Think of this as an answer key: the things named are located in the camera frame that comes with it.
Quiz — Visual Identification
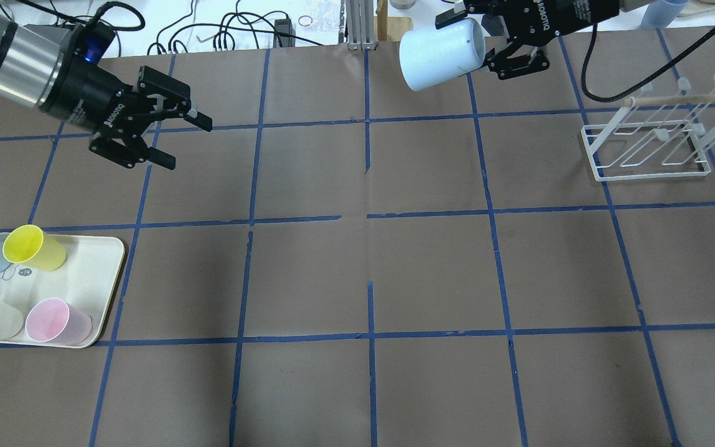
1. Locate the aluminium frame post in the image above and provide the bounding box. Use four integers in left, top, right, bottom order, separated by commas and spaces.
343, 1, 377, 52

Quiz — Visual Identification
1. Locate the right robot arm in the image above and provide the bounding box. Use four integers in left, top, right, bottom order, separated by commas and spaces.
434, 1, 688, 80

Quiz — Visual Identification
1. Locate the yellow cup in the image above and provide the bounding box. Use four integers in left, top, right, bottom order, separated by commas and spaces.
2, 224, 67, 271

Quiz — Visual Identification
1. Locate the light blue cup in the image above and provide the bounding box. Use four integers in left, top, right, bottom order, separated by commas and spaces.
399, 18, 487, 93

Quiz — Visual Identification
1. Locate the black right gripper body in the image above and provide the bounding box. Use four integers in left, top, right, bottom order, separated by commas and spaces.
464, 1, 619, 80

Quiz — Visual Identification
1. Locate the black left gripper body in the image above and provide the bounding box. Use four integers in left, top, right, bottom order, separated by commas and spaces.
40, 59, 191, 169

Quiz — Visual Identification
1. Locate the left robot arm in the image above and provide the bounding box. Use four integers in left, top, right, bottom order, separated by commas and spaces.
0, 1, 213, 170

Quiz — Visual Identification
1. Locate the cream plastic tray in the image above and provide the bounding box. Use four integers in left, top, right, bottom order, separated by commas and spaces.
0, 235, 127, 349

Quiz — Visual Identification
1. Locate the pink cup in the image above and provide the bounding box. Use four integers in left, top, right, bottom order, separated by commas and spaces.
24, 298, 92, 346

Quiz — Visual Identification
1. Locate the white wire cup rack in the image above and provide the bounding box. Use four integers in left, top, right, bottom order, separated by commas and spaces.
579, 74, 715, 182

